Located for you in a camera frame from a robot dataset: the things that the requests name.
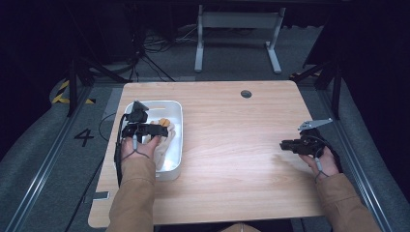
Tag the aluminium floor rail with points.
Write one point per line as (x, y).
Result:
(45, 161)
(357, 161)

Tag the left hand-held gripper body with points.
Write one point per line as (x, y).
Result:
(137, 124)

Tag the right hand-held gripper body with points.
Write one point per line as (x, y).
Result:
(311, 141)

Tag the yellow black hazard tape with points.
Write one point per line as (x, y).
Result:
(61, 92)

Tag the grey tape piece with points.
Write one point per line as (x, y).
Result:
(101, 196)

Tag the grey metal desk frame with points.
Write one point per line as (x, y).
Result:
(238, 20)

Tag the person's left hand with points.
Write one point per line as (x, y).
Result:
(143, 148)

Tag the white plastic bin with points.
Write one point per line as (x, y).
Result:
(172, 111)

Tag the cream glove with orange fingers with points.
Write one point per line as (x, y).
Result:
(164, 122)

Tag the black metal stand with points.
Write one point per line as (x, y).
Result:
(328, 72)
(84, 72)

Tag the person's right hand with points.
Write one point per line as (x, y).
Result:
(327, 164)

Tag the cream glove with bear patch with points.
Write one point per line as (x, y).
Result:
(166, 150)

